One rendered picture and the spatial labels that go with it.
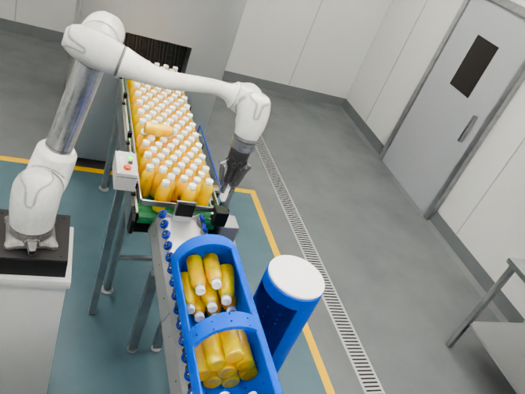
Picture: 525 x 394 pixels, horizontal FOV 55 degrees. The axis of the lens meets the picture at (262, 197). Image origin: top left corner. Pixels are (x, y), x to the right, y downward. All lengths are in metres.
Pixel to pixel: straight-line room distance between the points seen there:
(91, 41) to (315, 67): 5.72
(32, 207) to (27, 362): 0.78
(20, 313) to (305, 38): 5.55
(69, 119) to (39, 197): 0.30
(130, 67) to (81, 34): 0.17
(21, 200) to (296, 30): 5.43
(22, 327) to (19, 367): 0.25
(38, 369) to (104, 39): 1.46
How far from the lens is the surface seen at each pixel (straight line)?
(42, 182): 1.91
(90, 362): 3.07
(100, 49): 1.67
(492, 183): 5.26
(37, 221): 1.96
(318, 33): 7.03
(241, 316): 1.77
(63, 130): 2.00
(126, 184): 2.52
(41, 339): 2.33
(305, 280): 2.35
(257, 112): 1.72
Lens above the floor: 2.48
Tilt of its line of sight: 32 degrees down
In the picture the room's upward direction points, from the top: 23 degrees clockwise
